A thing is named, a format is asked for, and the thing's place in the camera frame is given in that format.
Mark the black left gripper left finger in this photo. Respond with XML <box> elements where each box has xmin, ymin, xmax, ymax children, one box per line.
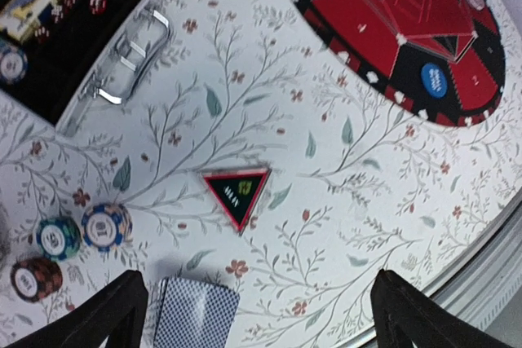
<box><xmin>11</xmin><ymin>270</ymin><xmax>148</xmax><ymax>347</ymax></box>

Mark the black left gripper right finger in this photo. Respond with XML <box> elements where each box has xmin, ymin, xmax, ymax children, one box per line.
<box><xmin>370</xmin><ymin>270</ymin><xmax>506</xmax><ymax>348</ymax></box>

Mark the blue small blind button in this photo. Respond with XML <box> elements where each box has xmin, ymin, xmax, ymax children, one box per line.
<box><xmin>420</xmin><ymin>63</ymin><xmax>448</xmax><ymax>99</ymax></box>

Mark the loose blue card deck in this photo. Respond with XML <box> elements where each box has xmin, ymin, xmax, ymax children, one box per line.
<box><xmin>153</xmin><ymin>277</ymin><xmax>240</xmax><ymax>348</ymax></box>

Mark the red poker chip stack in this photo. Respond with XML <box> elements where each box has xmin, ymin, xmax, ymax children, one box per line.
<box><xmin>10</xmin><ymin>257</ymin><xmax>63</xmax><ymax>303</ymax></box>

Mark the green poker chip stack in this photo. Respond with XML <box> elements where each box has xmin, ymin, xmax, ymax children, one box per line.
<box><xmin>35</xmin><ymin>216</ymin><xmax>82</xmax><ymax>262</ymax></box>

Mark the triangular all in marker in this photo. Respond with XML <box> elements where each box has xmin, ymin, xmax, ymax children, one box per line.
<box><xmin>201</xmin><ymin>166</ymin><xmax>272</xmax><ymax>235</ymax></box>

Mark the floral tablecloth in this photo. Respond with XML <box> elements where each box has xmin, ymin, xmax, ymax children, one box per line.
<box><xmin>1</xmin><ymin>0</ymin><xmax>521</xmax><ymax>347</ymax></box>

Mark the long poker chip row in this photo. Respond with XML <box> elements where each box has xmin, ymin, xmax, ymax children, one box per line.
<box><xmin>1</xmin><ymin>39</ymin><xmax>28</xmax><ymax>85</ymax></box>

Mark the round red black poker mat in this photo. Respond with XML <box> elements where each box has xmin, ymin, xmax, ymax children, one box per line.
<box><xmin>293</xmin><ymin>0</ymin><xmax>506</xmax><ymax>127</ymax></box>

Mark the boxed playing card deck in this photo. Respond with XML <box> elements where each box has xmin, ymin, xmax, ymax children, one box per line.
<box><xmin>1</xmin><ymin>0</ymin><xmax>59</xmax><ymax>43</ymax></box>

